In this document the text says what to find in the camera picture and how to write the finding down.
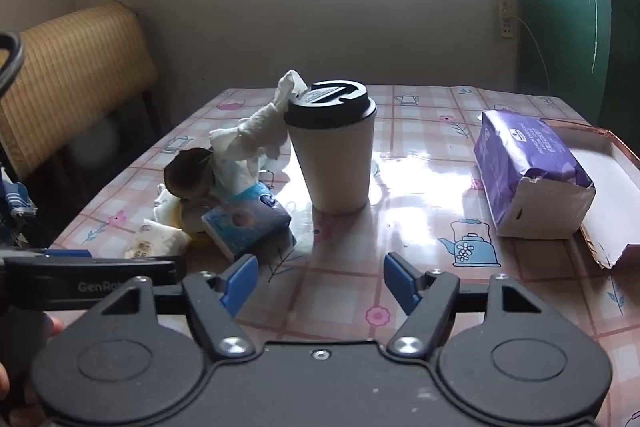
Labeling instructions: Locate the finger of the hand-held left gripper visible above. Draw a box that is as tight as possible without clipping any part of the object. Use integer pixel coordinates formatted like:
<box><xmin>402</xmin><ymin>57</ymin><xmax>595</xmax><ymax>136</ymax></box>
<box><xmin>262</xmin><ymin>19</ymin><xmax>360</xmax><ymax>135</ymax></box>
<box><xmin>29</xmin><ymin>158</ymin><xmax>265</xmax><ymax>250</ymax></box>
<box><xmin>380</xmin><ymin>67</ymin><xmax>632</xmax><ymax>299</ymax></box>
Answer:
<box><xmin>0</xmin><ymin>249</ymin><xmax>187</xmax><ymax>314</ymax></box>

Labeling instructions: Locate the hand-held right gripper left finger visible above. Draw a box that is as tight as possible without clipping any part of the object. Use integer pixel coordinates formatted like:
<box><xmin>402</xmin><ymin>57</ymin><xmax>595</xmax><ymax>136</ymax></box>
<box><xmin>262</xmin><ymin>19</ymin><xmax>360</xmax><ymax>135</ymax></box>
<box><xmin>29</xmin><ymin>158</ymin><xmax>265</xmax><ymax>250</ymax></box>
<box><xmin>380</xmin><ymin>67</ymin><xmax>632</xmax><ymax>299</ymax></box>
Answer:
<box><xmin>97</xmin><ymin>253</ymin><xmax>260</xmax><ymax>360</ymax></box>

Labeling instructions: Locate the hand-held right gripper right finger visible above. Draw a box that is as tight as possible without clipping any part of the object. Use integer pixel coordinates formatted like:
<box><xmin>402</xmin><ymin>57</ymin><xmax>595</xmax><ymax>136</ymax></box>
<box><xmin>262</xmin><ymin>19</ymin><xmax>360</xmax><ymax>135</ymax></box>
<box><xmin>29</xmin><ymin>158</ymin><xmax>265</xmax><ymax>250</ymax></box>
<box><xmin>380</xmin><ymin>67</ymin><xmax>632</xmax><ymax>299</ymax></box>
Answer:
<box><xmin>383</xmin><ymin>252</ymin><xmax>546</xmax><ymax>360</ymax></box>

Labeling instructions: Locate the blue tissue packet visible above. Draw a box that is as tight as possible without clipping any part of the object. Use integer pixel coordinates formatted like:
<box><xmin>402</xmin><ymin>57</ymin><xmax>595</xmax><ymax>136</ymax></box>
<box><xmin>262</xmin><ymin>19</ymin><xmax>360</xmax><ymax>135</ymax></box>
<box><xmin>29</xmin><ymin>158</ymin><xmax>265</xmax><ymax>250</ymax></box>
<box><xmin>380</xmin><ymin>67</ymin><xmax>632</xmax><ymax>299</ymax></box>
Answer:
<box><xmin>201</xmin><ymin>183</ymin><xmax>292</xmax><ymax>259</ymax></box>

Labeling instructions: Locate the brown wrapper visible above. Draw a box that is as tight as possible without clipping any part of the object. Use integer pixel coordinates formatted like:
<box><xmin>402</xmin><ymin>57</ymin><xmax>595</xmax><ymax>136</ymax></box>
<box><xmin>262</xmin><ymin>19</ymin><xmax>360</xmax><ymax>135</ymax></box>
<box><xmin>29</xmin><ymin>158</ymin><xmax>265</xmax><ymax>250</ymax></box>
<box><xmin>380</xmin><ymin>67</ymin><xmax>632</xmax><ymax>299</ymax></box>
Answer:
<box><xmin>164</xmin><ymin>147</ymin><xmax>217</xmax><ymax>204</ymax></box>

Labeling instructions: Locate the white towel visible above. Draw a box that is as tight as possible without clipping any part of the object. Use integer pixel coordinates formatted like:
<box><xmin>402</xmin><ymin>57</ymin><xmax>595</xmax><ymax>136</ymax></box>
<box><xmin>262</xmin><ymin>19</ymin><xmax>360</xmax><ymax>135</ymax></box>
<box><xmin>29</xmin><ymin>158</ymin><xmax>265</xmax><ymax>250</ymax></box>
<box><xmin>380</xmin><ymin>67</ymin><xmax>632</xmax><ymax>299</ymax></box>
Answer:
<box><xmin>209</xmin><ymin>69</ymin><xmax>310</xmax><ymax>204</ymax></box>

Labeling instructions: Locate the cardboard box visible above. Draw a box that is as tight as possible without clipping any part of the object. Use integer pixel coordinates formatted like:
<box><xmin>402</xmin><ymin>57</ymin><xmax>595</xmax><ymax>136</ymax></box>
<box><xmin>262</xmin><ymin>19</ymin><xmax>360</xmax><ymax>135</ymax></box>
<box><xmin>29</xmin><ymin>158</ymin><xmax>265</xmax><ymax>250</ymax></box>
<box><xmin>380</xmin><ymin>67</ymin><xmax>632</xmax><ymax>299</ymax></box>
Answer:
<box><xmin>542</xmin><ymin>117</ymin><xmax>640</xmax><ymax>270</ymax></box>

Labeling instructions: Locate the person's left hand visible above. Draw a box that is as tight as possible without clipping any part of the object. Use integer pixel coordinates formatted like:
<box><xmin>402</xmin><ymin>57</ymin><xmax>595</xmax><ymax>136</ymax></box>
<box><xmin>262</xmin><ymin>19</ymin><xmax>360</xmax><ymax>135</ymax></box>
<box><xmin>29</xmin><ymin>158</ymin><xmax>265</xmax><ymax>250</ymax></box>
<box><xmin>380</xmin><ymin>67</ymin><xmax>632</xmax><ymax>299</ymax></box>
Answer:
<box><xmin>0</xmin><ymin>311</ymin><xmax>66</xmax><ymax>427</ymax></box>

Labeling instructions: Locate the white printed tissue packet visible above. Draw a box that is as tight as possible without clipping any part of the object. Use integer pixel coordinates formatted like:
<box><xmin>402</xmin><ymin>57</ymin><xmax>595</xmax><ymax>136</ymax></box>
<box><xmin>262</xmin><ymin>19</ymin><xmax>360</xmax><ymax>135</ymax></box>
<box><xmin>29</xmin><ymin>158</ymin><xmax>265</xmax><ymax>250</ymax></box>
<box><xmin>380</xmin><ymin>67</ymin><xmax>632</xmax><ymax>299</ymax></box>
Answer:
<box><xmin>124</xmin><ymin>219</ymin><xmax>192</xmax><ymax>261</ymax></box>

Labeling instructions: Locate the checkered teapot print tablecloth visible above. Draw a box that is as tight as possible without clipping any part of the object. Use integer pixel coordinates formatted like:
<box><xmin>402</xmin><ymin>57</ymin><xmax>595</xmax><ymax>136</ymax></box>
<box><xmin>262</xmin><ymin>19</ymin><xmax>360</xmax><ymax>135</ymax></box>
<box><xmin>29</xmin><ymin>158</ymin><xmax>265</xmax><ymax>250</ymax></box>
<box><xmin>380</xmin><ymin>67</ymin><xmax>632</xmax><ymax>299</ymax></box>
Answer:
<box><xmin>50</xmin><ymin>84</ymin><xmax>640</xmax><ymax>427</ymax></box>

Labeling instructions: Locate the white crumpled cloth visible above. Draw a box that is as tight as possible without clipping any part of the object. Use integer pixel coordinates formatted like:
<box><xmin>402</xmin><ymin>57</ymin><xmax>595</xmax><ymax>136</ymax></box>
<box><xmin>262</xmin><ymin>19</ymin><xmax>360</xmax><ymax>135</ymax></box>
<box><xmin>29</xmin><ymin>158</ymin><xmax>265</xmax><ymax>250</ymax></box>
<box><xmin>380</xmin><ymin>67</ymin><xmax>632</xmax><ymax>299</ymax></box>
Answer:
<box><xmin>151</xmin><ymin>183</ymin><xmax>182</xmax><ymax>228</ymax></box>

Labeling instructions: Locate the white cup with black lid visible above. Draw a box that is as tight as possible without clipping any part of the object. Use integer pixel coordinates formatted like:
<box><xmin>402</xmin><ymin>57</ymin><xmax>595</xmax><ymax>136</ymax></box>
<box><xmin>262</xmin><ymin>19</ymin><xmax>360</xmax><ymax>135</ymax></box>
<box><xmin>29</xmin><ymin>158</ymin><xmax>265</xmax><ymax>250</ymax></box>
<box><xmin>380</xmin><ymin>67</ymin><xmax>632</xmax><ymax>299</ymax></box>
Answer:
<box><xmin>284</xmin><ymin>79</ymin><xmax>378</xmax><ymax>215</ymax></box>

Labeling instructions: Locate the purple tissue pack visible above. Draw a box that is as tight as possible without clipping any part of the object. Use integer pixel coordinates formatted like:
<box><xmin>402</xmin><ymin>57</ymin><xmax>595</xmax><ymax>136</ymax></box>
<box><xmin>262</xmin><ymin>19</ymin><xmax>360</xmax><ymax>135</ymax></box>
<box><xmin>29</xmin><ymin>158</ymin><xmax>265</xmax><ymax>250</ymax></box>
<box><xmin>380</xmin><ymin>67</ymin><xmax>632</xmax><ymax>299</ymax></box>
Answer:
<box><xmin>472</xmin><ymin>109</ymin><xmax>597</xmax><ymax>239</ymax></box>

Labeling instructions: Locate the green door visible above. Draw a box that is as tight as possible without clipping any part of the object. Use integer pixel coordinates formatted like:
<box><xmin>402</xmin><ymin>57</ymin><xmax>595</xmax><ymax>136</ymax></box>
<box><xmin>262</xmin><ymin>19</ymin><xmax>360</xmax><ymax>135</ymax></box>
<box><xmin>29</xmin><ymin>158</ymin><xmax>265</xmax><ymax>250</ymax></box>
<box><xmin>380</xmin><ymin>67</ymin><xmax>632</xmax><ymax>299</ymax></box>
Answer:
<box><xmin>514</xmin><ymin>0</ymin><xmax>640</xmax><ymax>135</ymax></box>

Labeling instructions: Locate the black cable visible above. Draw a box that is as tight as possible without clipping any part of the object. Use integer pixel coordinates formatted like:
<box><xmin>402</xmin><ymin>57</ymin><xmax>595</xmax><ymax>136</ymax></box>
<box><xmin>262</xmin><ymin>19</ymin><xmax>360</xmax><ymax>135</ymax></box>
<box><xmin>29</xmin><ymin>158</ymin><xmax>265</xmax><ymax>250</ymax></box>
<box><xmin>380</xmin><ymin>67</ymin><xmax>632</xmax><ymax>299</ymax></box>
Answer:
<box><xmin>0</xmin><ymin>32</ymin><xmax>26</xmax><ymax>98</ymax></box>

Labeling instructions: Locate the wall power outlet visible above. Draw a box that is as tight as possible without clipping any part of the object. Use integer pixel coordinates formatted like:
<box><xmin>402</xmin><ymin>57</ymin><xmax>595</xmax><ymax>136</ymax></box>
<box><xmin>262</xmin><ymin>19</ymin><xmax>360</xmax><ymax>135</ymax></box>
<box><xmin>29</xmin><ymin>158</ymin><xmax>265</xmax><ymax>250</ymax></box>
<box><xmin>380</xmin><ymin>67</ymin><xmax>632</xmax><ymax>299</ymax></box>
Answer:
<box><xmin>498</xmin><ymin>0</ymin><xmax>516</xmax><ymax>40</ymax></box>

